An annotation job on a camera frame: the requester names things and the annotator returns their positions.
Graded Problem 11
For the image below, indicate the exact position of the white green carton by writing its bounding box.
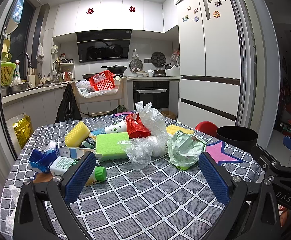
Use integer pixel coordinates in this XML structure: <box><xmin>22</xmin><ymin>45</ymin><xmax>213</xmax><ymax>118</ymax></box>
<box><xmin>49</xmin><ymin>157</ymin><xmax>79</xmax><ymax>176</ymax></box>

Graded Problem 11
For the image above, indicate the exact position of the blue wrapper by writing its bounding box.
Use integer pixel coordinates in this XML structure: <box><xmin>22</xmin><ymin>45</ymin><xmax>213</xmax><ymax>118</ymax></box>
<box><xmin>28</xmin><ymin>148</ymin><xmax>59</xmax><ymax>173</ymax></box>

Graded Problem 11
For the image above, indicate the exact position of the white blue cardboard box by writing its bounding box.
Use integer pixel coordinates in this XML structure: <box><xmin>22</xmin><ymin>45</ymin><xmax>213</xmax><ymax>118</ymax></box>
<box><xmin>57</xmin><ymin>147</ymin><xmax>97</xmax><ymax>159</ymax></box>

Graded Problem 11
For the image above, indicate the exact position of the green hand cream tube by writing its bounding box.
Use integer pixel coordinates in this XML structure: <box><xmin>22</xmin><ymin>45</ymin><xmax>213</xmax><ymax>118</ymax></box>
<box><xmin>85</xmin><ymin>166</ymin><xmax>107</xmax><ymax>186</ymax></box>

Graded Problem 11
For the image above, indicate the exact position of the yellow ridged sponge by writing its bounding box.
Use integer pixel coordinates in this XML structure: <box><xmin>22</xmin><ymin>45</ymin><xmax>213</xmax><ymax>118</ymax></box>
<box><xmin>65</xmin><ymin>121</ymin><xmax>91</xmax><ymax>147</ymax></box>

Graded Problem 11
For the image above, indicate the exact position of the green sponge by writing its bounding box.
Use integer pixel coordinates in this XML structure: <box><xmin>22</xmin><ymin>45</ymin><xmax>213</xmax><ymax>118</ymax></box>
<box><xmin>96</xmin><ymin>132</ymin><xmax>130</xmax><ymax>160</ymax></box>

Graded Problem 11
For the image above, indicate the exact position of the pale green bag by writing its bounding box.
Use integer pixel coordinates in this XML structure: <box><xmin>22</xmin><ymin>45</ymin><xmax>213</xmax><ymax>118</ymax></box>
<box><xmin>167</xmin><ymin>131</ymin><xmax>207</xmax><ymax>171</ymax></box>

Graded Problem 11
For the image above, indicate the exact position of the clear plastic bag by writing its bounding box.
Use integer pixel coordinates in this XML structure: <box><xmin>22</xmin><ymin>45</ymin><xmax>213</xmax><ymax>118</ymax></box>
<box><xmin>117</xmin><ymin>133</ymin><xmax>171</xmax><ymax>170</ymax></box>

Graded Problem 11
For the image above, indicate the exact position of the leaf-print paper cup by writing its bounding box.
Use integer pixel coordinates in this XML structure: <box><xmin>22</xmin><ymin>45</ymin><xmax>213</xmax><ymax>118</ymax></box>
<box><xmin>104</xmin><ymin>120</ymin><xmax>127</xmax><ymax>134</ymax></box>

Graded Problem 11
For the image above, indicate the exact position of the yellow cleaning cloth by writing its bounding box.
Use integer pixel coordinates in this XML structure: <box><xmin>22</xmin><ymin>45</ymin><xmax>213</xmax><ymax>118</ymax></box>
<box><xmin>166</xmin><ymin>125</ymin><xmax>194</xmax><ymax>135</ymax></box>

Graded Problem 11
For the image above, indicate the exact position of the red plastic bag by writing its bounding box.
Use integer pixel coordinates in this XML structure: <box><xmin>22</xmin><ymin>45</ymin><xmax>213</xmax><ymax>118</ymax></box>
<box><xmin>125</xmin><ymin>113</ymin><xmax>151</xmax><ymax>139</ymax></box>

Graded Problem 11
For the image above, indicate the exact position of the white plastic bag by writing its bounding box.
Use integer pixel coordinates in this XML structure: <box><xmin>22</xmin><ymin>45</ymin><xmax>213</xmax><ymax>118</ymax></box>
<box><xmin>135</xmin><ymin>101</ymin><xmax>167</xmax><ymax>136</ymax></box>

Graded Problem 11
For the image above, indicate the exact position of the black trash bin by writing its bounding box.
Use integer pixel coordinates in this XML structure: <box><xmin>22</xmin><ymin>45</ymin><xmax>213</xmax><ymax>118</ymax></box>
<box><xmin>216</xmin><ymin>126</ymin><xmax>258</xmax><ymax>153</ymax></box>

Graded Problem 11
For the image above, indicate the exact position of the black kitchen faucet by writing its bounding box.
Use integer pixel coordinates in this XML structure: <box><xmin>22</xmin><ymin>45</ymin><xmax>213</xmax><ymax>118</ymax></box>
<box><xmin>16</xmin><ymin>52</ymin><xmax>32</xmax><ymax>79</ymax></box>

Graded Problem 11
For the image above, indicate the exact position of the pink star sticker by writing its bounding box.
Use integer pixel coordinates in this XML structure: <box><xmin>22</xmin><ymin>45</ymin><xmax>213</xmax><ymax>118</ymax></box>
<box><xmin>206</xmin><ymin>140</ymin><xmax>244</xmax><ymax>165</ymax></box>
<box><xmin>112</xmin><ymin>111</ymin><xmax>134</xmax><ymax>118</ymax></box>

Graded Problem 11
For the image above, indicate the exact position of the gold foil bag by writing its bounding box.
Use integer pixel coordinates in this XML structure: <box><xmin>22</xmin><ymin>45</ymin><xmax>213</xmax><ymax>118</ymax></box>
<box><xmin>13</xmin><ymin>113</ymin><xmax>34</xmax><ymax>149</ymax></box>

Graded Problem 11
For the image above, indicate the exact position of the red round stool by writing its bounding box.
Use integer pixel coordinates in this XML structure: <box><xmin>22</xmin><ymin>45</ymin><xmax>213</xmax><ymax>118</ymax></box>
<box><xmin>195</xmin><ymin>121</ymin><xmax>218</xmax><ymax>137</ymax></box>

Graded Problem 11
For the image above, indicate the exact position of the grey checked tablecloth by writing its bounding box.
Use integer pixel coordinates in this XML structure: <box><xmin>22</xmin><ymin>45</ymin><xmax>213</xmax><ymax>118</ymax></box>
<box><xmin>0</xmin><ymin>113</ymin><xmax>264</xmax><ymax>240</ymax></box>

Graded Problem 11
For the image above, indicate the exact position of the black jacket on chair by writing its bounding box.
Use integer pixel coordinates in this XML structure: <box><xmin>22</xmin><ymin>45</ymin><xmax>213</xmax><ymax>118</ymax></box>
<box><xmin>55</xmin><ymin>83</ymin><xmax>82</xmax><ymax>123</ymax></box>

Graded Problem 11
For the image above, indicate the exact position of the cardboard box on floor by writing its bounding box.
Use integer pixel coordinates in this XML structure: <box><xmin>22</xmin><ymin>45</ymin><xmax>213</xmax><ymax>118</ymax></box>
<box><xmin>161</xmin><ymin>110</ymin><xmax>177</xmax><ymax>120</ymax></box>

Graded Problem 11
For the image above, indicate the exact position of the far pink star sticker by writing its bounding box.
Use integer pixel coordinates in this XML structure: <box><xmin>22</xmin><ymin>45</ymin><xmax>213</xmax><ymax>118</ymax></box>
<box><xmin>112</xmin><ymin>111</ymin><xmax>134</xmax><ymax>118</ymax></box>

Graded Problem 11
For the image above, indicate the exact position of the beige trolley cart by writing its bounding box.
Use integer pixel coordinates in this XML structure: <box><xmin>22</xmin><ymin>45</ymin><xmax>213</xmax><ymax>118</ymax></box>
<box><xmin>69</xmin><ymin>77</ymin><xmax>129</xmax><ymax>110</ymax></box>

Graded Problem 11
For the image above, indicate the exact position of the spray bottle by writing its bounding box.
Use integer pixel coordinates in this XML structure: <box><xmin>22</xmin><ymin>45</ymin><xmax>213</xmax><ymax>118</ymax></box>
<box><xmin>11</xmin><ymin>60</ymin><xmax>22</xmax><ymax>86</ymax></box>

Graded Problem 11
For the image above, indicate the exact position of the white rice cooker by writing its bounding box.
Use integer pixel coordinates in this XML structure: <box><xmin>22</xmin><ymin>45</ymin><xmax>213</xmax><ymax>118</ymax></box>
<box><xmin>165</xmin><ymin>65</ymin><xmax>180</xmax><ymax>77</ymax></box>

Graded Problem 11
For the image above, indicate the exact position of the red plastic basket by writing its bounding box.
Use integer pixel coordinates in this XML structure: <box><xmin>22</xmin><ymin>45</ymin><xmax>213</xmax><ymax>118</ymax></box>
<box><xmin>88</xmin><ymin>70</ymin><xmax>115</xmax><ymax>91</ymax></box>

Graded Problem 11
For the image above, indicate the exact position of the green yellow colander basket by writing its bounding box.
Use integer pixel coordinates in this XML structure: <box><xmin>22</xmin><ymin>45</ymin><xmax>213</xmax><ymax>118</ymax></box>
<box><xmin>0</xmin><ymin>62</ymin><xmax>16</xmax><ymax>86</ymax></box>

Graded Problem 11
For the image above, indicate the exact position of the black built-in oven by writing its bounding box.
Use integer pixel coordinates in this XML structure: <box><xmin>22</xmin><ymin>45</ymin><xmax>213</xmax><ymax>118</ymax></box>
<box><xmin>133</xmin><ymin>80</ymin><xmax>169</xmax><ymax>109</ymax></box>

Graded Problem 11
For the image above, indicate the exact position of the white refrigerator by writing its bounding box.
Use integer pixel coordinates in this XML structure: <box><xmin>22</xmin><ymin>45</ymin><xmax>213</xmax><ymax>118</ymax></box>
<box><xmin>176</xmin><ymin>0</ymin><xmax>241</xmax><ymax>127</ymax></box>

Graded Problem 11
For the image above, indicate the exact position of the black wok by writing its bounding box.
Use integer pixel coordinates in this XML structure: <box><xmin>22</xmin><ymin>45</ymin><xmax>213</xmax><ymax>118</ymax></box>
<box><xmin>102</xmin><ymin>64</ymin><xmax>127</xmax><ymax>76</ymax></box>

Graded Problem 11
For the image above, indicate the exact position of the black range hood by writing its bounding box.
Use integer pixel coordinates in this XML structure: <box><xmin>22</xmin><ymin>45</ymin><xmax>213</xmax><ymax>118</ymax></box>
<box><xmin>77</xmin><ymin>29</ymin><xmax>132</xmax><ymax>63</ymax></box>

